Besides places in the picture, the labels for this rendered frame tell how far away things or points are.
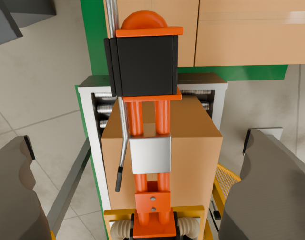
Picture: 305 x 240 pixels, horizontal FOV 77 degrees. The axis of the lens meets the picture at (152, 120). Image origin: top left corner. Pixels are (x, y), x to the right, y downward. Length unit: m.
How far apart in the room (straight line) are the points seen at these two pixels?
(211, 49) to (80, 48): 0.95
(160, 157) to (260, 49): 0.86
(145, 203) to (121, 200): 0.46
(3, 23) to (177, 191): 0.84
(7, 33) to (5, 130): 1.34
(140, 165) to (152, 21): 0.20
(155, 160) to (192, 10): 0.76
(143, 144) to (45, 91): 1.52
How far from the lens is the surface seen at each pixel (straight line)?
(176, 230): 0.44
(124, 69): 0.23
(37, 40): 1.67
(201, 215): 0.63
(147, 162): 0.31
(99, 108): 1.05
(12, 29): 0.86
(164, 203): 0.37
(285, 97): 1.95
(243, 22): 1.02
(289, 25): 1.13
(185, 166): 0.71
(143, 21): 0.24
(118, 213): 0.61
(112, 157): 0.68
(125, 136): 0.28
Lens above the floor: 1.48
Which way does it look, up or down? 63 degrees down
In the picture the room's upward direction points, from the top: 177 degrees clockwise
